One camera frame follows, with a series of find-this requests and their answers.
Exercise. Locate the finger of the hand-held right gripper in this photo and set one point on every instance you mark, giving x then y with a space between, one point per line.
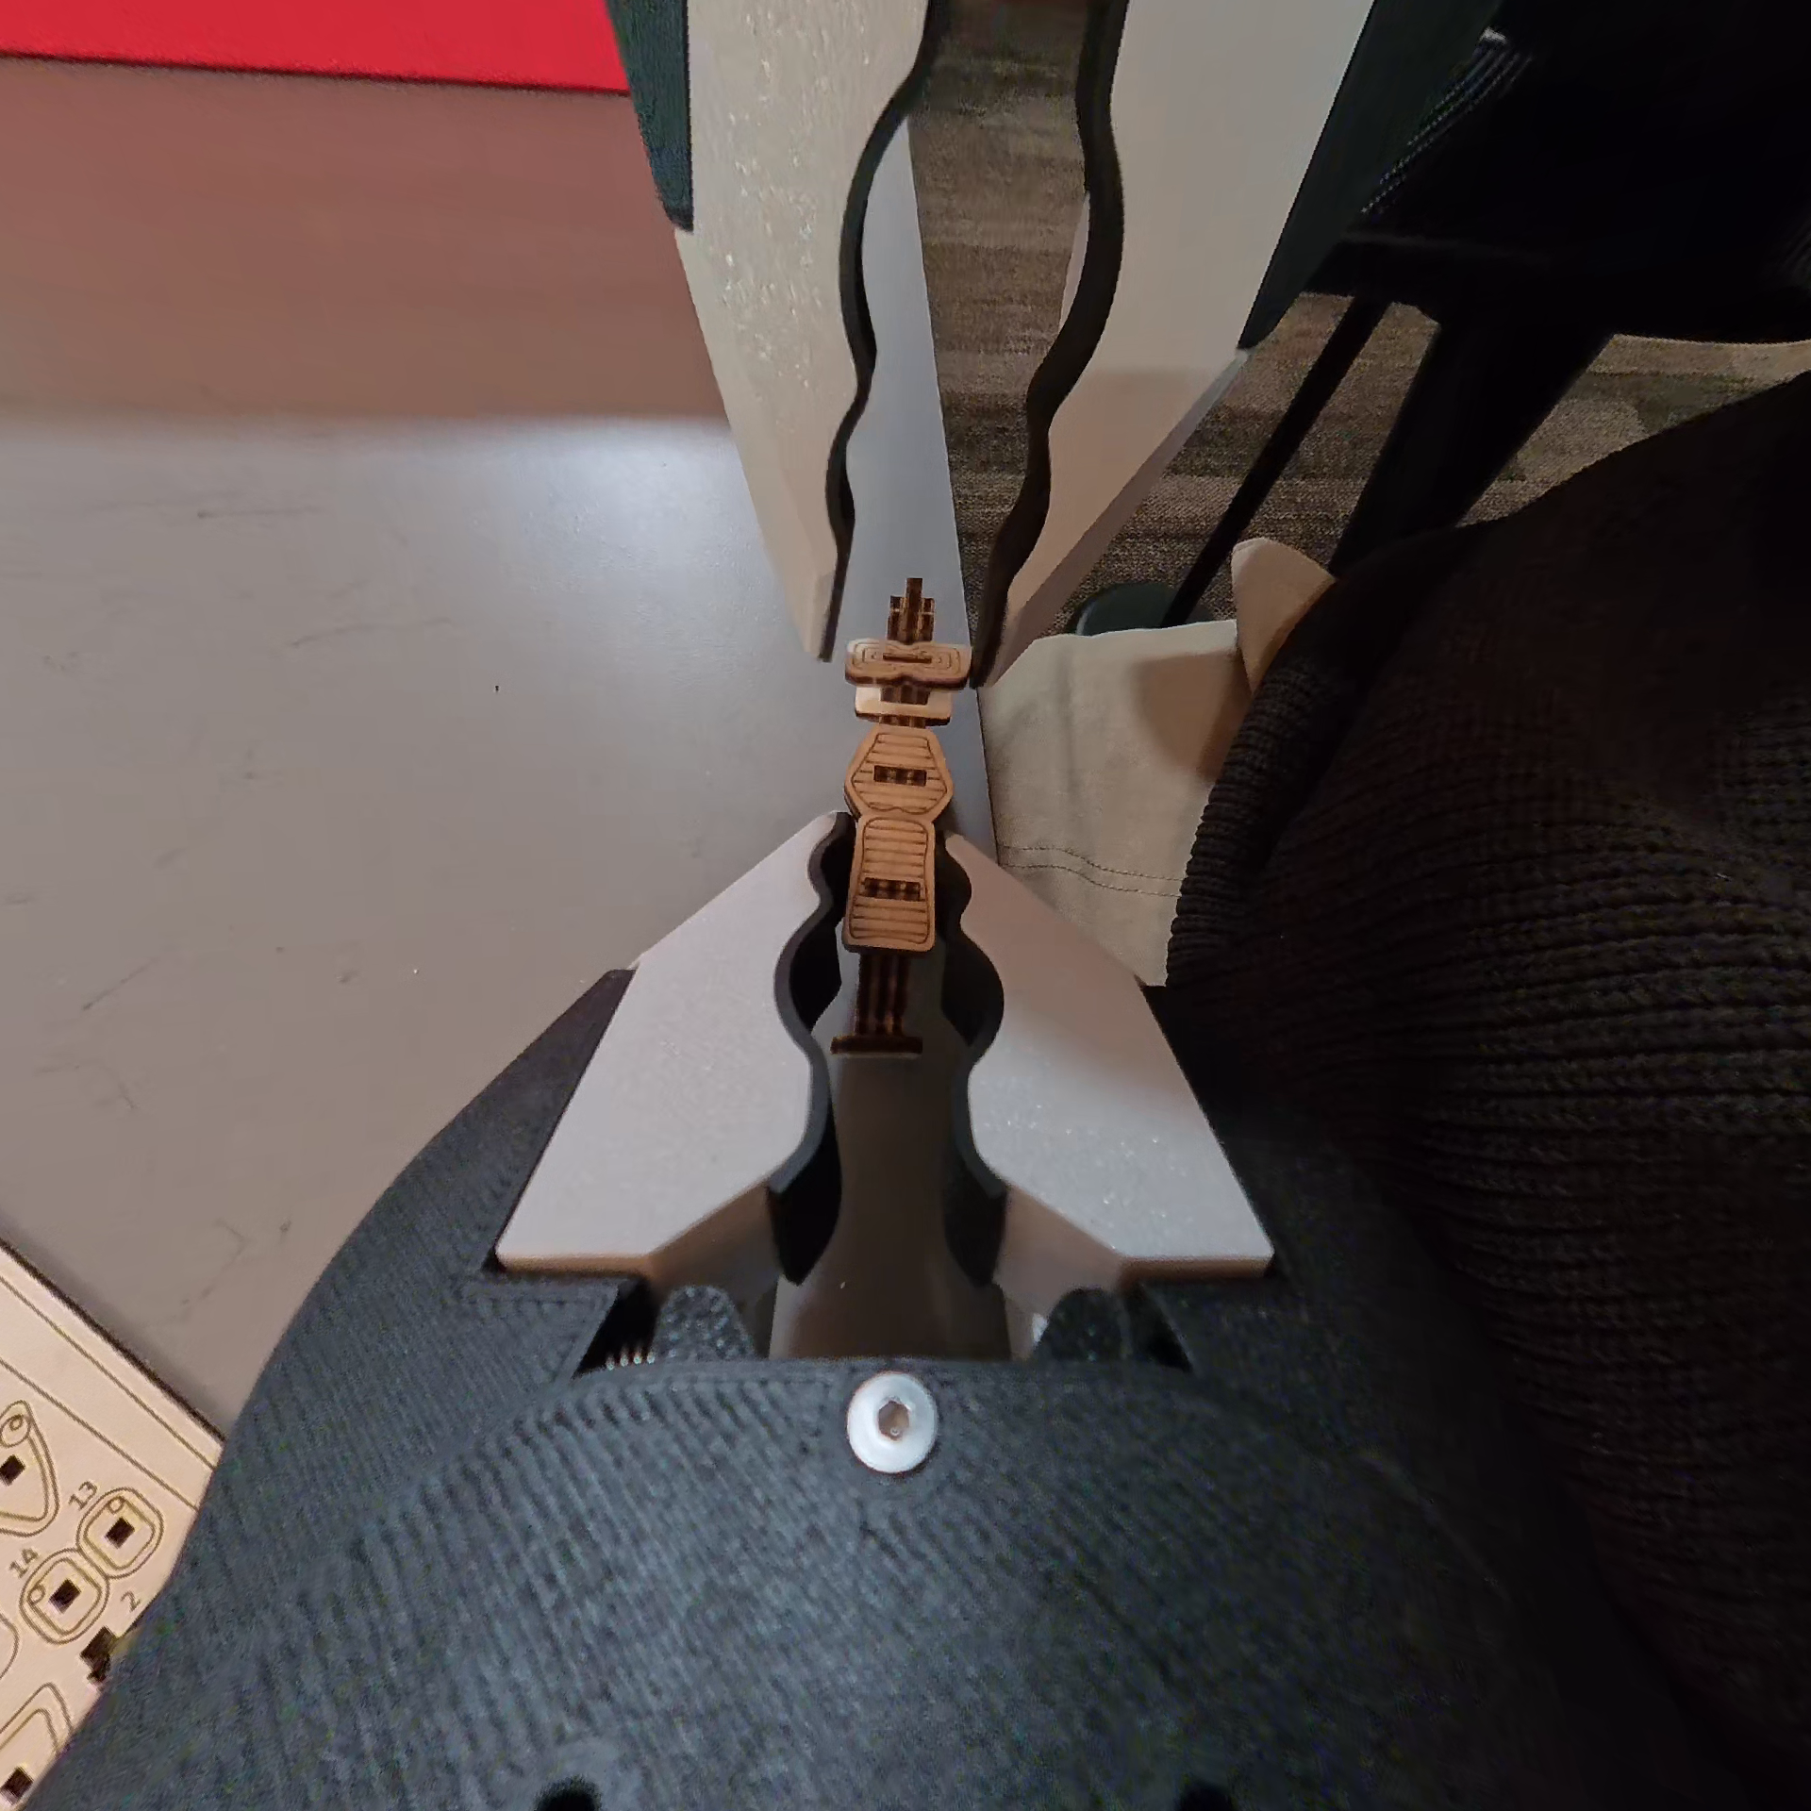
1202 213
764 283

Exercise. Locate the black office chair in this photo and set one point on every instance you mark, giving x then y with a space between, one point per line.
1558 283

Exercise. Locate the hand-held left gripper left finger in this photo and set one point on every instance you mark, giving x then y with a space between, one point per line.
664 1118

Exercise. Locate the person's beige trousers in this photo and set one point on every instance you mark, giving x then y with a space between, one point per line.
1089 794

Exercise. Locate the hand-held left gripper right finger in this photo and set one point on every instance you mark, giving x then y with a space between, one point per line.
1104 1133

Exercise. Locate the person's black knit sweater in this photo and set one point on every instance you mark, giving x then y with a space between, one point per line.
1485 991

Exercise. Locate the wooden puzzle model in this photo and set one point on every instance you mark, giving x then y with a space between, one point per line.
892 864

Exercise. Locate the laser-cut wooden parts sheet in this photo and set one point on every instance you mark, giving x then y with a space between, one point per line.
57 1359

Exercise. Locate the red plastic bin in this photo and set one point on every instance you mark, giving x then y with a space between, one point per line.
283 35

